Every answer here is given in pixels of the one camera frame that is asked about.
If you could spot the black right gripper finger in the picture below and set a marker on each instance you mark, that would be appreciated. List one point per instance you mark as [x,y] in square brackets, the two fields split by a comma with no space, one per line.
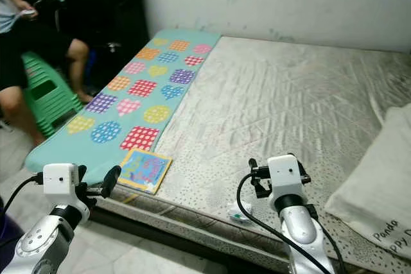
[253,169]

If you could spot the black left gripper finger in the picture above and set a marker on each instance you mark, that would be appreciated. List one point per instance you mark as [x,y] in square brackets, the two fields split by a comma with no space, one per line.
[112,181]
[81,176]

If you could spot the colourful children's book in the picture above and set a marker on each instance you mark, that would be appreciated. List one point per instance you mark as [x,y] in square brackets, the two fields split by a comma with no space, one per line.
[145,171]

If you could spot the white pillow with black print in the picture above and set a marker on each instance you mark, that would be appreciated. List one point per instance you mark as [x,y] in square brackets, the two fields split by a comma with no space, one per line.
[372,184]

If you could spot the white handheld controller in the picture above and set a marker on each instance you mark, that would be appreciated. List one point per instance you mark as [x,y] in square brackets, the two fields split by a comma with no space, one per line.
[27,11]

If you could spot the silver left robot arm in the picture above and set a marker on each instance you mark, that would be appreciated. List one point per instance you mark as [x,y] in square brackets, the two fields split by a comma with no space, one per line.
[42,248]

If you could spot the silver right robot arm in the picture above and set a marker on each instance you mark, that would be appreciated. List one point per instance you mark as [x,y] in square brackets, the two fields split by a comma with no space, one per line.
[298,226]

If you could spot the teal mat with coloured shapes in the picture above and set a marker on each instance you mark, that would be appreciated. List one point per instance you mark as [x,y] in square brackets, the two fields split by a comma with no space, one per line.
[58,158]

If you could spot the white quilted mattress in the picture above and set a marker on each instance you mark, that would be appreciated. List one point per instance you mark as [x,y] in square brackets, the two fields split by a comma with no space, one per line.
[263,107]

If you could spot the green plastic stool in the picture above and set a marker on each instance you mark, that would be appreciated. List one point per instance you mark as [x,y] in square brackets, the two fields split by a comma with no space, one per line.
[51,104]

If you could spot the black handbag with silver buckle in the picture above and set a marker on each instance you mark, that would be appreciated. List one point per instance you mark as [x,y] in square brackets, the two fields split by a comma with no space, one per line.
[122,62]

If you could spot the adult in black shorts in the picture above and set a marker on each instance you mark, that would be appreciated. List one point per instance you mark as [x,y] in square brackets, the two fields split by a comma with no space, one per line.
[13,49]

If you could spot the black hanging garments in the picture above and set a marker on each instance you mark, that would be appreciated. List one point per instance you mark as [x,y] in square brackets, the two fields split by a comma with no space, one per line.
[103,4]

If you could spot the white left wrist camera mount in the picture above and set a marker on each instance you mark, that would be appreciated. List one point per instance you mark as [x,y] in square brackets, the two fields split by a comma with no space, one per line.
[61,181]

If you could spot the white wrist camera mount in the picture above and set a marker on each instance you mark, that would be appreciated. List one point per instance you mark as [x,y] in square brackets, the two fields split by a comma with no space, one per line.
[61,181]
[284,174]

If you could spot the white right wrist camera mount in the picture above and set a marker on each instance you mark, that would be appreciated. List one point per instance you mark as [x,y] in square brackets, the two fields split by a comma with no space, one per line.
[284,174]

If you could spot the black bed frame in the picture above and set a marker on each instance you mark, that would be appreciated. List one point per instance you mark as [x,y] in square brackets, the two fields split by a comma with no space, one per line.
[199,243]

